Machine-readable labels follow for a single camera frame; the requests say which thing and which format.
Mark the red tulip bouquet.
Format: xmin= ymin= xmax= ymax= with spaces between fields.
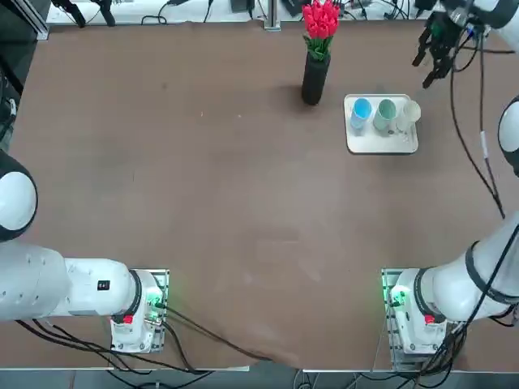
xmin=301 ymin=0 xmax=341 ymax=62

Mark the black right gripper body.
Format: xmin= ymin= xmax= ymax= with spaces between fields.
xmin=423 ymin=10 xmax=464 ymax=52

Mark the small blue cup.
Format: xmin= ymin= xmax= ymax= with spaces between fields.
xmin=349 ymin=96 xmax=373 ymax=137

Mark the black cable with white label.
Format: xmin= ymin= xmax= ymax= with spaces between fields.
xmin=448 ymin=24 xmax=508 ymax=220

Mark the black cylindrical vase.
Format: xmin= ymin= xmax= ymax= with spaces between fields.
xmin=301 ymin=52 xmax=332 ymax=106

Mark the aluminium frame profile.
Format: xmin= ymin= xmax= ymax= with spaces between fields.
xmin=11 ymin=0 xmax=50 ymax=41

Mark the aluminium frame post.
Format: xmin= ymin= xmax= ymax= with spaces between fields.
xmin=264 ymin=0 xmax=282 ymax=32

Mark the small green cup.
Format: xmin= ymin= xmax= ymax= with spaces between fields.
xmin=371 ymin=99 xmax=397 ymax=134

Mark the white tray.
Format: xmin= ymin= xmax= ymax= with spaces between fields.
xmin=343 ymin=93 xmax=419 ymax=155

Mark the small white cup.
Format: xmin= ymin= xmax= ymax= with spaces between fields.
xmin=395 ymin=100 xmax=422 ymax=135

